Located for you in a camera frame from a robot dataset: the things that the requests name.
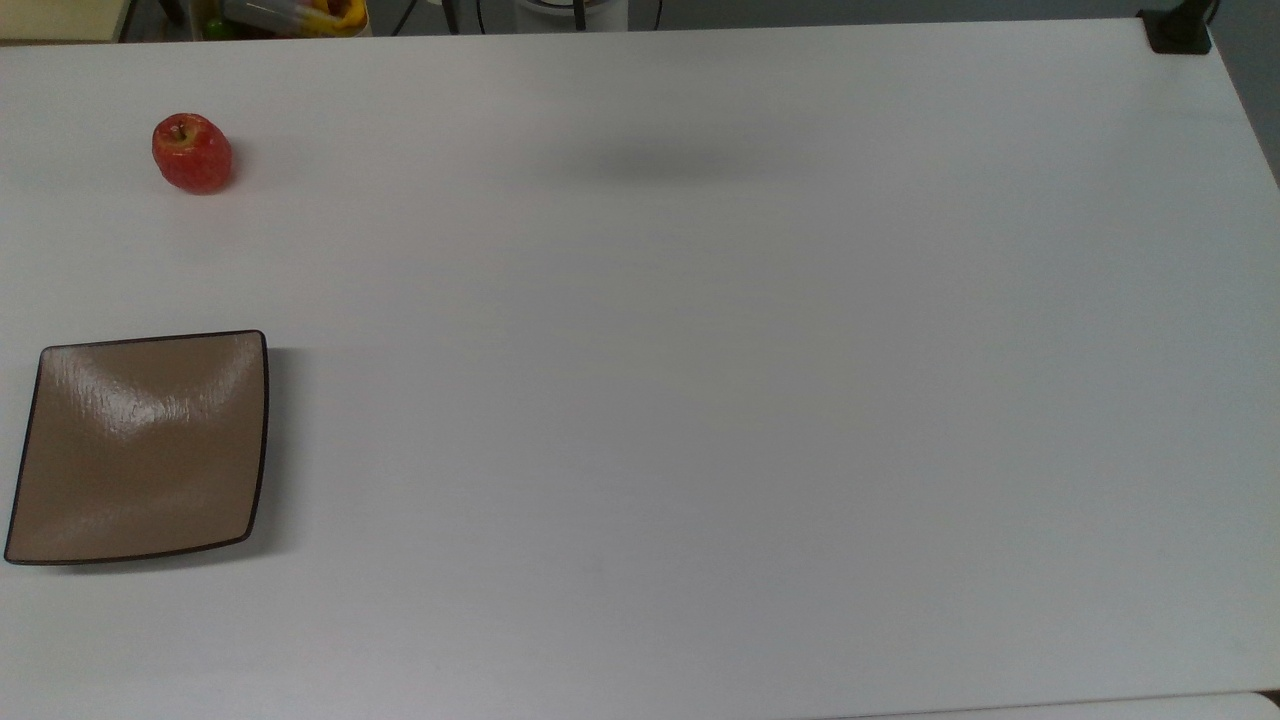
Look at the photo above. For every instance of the red apple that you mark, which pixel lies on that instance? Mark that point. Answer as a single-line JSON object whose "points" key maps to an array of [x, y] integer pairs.
{"points": [[192, 155]]}

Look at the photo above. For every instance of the yellow bag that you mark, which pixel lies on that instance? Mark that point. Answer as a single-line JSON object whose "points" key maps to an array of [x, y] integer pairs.
{"points": [[330, 18]]}

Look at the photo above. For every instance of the square brown ceramic plate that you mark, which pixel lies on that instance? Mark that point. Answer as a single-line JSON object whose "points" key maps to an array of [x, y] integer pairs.
{"points": [[140, 450]]}

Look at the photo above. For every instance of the beige furniture panel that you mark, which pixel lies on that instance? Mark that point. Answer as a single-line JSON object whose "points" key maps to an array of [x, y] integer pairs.
{"points": [[60, 18]]}

